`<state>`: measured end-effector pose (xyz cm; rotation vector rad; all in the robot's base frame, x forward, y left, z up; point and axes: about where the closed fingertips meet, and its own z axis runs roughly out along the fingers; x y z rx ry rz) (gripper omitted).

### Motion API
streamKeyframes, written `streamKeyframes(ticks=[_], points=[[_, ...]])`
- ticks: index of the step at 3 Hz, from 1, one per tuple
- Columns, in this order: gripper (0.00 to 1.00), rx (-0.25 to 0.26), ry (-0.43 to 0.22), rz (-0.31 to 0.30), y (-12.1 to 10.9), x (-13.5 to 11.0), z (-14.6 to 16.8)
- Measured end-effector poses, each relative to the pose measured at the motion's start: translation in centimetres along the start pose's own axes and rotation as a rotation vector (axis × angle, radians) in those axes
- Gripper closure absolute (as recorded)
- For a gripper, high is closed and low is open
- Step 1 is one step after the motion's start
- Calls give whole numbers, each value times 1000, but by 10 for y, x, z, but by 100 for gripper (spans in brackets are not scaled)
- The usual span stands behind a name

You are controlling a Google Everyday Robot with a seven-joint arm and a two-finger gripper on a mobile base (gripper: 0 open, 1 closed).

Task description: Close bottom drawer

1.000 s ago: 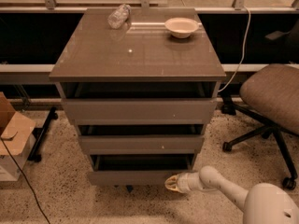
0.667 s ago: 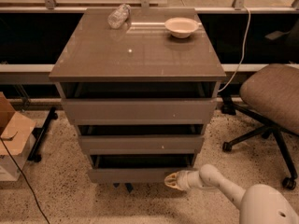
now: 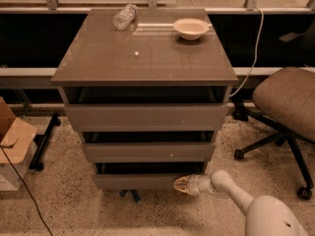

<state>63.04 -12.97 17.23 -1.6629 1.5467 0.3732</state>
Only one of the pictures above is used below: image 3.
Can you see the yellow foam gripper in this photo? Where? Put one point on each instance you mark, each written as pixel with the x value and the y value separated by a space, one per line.
pixel 192 185

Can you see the grey bottom drawer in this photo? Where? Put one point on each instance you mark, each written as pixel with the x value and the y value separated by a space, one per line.
pixel 143 175

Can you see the grey drawer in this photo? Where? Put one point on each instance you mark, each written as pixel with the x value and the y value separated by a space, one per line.
pixel 143 175
pixel 146 109
pixel 177 146

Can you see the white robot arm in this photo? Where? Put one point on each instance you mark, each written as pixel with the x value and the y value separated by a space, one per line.
pixel 264 215

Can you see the grey middle drawer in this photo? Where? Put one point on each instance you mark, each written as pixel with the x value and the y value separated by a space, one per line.
pixel 177 146

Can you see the grey drawer cabinet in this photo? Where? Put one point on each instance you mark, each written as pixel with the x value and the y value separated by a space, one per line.
pixel 150 53

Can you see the grey top drawer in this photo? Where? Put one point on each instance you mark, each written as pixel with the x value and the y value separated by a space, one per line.
pixel 146 109

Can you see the blue tape cross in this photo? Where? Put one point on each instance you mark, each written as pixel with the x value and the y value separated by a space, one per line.
pixel 134 194

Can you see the brown office chair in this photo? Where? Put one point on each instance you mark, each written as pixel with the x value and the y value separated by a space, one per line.
pixel 286 100

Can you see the black stand leg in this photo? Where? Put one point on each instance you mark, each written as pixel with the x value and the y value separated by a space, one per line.
pixel 41 141

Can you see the white paper bowl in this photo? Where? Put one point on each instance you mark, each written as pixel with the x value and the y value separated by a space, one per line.
pixel 190 29

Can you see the cardboard box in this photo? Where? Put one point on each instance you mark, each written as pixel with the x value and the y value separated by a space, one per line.
pixel 18 148

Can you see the clear plastic bottle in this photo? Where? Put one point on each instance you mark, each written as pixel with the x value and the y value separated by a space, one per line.
pixel 124 18

